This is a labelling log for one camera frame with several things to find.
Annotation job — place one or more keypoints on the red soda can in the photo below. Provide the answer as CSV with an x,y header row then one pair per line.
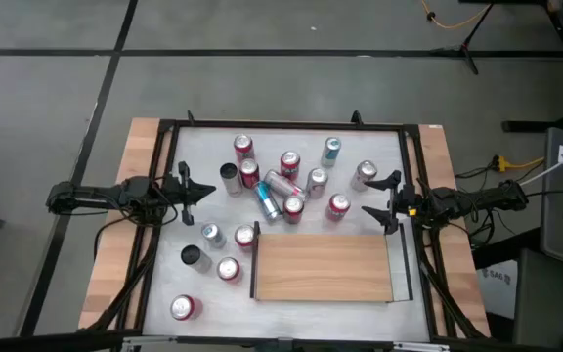
x,y
249,167
182,307
243,143

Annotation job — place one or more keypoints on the black stand base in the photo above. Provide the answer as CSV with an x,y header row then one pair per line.
x,y
531,126

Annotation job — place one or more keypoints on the silver aluminium bar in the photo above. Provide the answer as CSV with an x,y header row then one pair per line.
x,y
149,340
420,347

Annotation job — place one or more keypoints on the silver Diet Coke can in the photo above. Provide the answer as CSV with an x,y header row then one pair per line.
x,y
367,169
281,184
317,176

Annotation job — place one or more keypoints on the grey computer case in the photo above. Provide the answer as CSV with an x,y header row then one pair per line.
x,y
540,293

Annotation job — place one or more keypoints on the yellow power plug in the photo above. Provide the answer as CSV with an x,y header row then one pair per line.
x,y
501,163

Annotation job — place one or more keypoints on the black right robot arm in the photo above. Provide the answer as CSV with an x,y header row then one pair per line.
x,y
482,198

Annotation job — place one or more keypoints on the black tripod stand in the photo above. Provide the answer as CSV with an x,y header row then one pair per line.
x,y
464,49

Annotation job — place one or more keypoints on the red Coca-Cola Zero can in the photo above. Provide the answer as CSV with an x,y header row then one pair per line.
x,y
293,204

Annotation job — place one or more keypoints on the black frame clamp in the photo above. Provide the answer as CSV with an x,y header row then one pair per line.
x,y
191,117
356,117

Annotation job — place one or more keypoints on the white cardboard box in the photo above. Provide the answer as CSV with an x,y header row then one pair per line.
x,y
496,288

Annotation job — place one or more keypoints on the wooden shelf with black frame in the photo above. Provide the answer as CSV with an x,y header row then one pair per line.
x,y
320,266

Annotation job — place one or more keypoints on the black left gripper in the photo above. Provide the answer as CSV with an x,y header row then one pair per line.
x,y
174,191

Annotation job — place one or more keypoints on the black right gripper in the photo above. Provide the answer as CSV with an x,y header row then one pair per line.
x,y
406,200

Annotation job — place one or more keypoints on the black metal table frame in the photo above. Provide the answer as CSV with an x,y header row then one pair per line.
x,y
223,123

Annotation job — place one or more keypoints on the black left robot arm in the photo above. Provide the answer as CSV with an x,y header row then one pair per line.
x,y
91,194

